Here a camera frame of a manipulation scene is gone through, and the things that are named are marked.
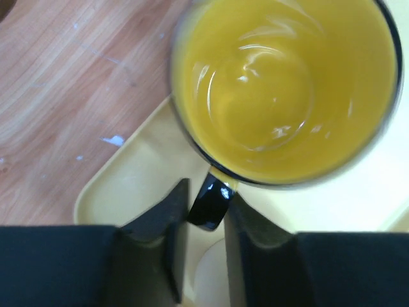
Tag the yellow transparent cup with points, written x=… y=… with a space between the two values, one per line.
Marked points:
x=281 y=93

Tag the cream mug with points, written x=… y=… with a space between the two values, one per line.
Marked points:
x=211 y=285

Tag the yellow plastic tray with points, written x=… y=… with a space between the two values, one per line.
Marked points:
x=372 y=197

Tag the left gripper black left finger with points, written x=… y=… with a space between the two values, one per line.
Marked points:
x=139 y=264

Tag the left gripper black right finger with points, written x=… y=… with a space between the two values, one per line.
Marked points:
x=268 y=266

